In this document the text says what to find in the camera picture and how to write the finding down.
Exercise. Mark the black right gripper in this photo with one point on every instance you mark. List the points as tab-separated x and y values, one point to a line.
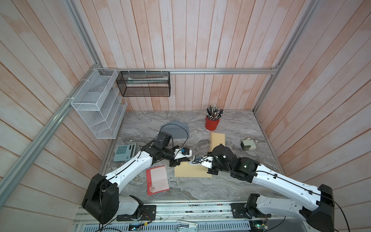
212	172

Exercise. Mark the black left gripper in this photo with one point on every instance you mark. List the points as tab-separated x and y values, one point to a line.
177	162

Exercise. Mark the yellow envelope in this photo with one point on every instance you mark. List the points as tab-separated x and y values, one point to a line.
191	170
216	139

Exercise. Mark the blue bordered letter paper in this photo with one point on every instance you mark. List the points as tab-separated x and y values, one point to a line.
196	160

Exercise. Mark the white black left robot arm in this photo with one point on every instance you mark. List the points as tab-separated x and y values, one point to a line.
102	197

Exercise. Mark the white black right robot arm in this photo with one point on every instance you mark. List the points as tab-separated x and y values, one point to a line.
314	205

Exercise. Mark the grey paper envelope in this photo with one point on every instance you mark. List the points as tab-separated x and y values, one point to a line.
176	129

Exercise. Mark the red pencil cup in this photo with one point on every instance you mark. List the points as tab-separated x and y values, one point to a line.
211	125

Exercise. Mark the bunch of pencils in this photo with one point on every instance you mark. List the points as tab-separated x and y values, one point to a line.
214	113

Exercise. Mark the teal desk calculator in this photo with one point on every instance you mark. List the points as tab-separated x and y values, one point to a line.
125	153

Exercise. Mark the paper inside black basket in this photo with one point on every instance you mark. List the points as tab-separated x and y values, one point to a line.
161	80

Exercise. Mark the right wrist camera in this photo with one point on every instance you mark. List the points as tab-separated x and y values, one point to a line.
205	161

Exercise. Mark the aluminium frame rail front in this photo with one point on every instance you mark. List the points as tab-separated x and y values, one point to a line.
213	210

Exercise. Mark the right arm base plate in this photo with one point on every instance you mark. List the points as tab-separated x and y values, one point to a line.
243	210

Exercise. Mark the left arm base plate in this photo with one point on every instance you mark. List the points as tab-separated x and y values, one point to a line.
143	213

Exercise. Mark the black mesh wall basket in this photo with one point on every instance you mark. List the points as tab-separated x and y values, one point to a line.
143	90

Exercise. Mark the white wire mesh shelf rack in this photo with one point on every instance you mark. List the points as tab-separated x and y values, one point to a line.
100	103

